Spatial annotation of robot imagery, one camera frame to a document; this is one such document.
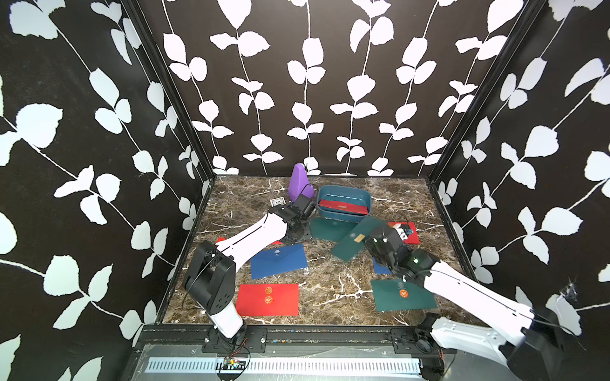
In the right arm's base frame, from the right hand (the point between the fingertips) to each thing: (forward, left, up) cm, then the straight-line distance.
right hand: (360, 231), depth 80 cm
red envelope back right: (+10, -28, -20) cm, 35 cm away
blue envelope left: (-3, +30, -17) cm, 35 cm away
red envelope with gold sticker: (+22, +3, -14) cm, 26 cm away
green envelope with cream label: (-2, +1, -4) cm, 5 cm away
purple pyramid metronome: (+27, +22, -5) cm, 35 cm away
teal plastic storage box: (+31, +3, -15) cm, 35 cm away
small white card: (+26, +33, -16) cm, 45 cm away
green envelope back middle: (+12, +9, -19) cm, 25 cm away
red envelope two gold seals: (-18, +33, -18) cm, 42 cm away
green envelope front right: (-15, -15, -19) cm, 28 cm away
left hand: (+2, +19, -7) cm, 20 cm away
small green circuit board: (-36, +40, -19) cm, 57 cm away
